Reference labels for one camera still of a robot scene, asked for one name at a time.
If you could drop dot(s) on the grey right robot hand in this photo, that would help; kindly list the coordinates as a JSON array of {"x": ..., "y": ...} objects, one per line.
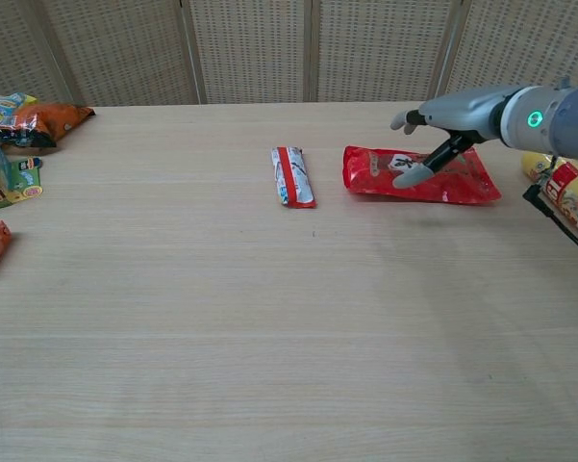
[{"x": 461, "y": 113}]

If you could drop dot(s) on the red snack package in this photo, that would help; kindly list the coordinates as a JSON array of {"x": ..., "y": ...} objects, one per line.
[{"x": 370, "y": 173}]

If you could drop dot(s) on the yellow chip tube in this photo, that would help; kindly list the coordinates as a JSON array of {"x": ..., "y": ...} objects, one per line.
[{"x": 572, "y": 192}]

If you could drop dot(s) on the silver red-striped snack stick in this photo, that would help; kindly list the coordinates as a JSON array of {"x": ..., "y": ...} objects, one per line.
[{"x": 293, "y": 178}]

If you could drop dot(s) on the woven wooden folding screen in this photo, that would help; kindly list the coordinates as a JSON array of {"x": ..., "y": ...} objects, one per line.
[{"x": 250, "y": 48}]

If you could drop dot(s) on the orange chip bag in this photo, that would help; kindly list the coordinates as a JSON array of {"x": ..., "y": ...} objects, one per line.
[{"x": 48, "y": 120}]

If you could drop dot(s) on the small green drink carton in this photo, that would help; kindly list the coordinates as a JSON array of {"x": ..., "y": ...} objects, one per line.
[{"x": 26, "y": 180}]

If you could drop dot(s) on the large yellow snack bag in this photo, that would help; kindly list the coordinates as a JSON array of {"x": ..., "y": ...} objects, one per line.
[{"x": 0, "y": 108}]

